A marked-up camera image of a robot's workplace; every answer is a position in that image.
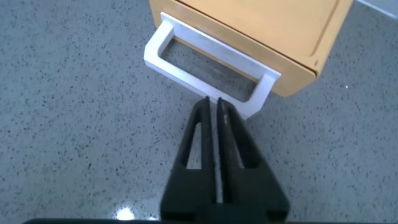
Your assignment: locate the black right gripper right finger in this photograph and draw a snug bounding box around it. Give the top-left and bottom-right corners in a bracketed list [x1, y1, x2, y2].
[216, 96, 290, 222]

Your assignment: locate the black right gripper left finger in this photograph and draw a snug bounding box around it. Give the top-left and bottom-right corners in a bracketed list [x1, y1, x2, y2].
[159, 96, 218, 222]

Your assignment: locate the yellow drawer with white handle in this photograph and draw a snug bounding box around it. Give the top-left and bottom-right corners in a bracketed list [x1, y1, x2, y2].
[143, 0, 318, 121]

